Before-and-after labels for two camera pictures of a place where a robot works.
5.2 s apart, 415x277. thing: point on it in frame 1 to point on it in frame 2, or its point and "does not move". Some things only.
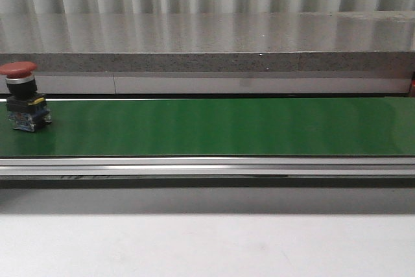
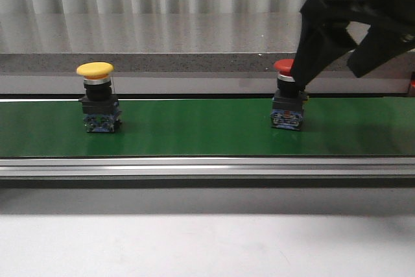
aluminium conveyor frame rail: (206, 166) does not move
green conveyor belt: (258, 127) does not move
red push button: (26, 109) to (290, 100)
